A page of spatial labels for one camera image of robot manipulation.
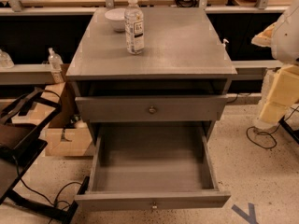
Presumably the clear plastic water bottle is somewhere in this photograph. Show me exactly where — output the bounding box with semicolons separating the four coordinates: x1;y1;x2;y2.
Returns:
124;0;144;54

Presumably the grey wooden drawer cabinet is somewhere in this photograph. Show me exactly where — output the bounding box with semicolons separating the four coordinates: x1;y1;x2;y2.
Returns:
67;7;236;133

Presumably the black floor cable right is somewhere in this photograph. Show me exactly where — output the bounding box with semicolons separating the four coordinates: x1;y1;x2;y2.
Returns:
246;105;299;150

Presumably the cardboard box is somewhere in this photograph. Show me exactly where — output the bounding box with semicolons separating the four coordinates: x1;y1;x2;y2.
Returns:
41;64;94;157

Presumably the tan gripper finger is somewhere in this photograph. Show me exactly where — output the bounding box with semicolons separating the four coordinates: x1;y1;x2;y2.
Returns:
251;23;275;47

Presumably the small clear pump bottle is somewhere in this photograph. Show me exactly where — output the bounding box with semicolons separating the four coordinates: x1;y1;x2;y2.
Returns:
48;48;63;70

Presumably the grey top drawer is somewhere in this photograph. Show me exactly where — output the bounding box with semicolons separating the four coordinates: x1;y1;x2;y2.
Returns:
76;90;227;123

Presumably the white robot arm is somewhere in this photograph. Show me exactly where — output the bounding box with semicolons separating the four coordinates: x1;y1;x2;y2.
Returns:
251;0;299;130

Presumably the white ceramic bowl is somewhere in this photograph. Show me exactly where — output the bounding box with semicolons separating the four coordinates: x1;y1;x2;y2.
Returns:
105;8;125;32

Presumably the black stand foot right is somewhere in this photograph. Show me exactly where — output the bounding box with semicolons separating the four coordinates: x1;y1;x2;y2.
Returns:
279;119;299;144

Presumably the black floor cable left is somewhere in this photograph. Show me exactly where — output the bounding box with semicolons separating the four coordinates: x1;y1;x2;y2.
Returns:
12;156;83;224

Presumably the black metal cart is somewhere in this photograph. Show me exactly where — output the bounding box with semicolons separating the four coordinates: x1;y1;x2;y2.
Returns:
0;88;78;224

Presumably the small white spray bottle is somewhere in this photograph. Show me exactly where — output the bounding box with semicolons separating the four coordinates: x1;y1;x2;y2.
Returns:
222;38;230;60

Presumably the grey drawer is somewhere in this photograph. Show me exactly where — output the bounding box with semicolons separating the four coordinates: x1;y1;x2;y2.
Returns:
76;122;231;211
76;90;227;123

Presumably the black floor cable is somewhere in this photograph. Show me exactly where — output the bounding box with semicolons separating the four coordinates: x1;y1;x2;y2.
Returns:
12;156;83;224
246;105;299;150

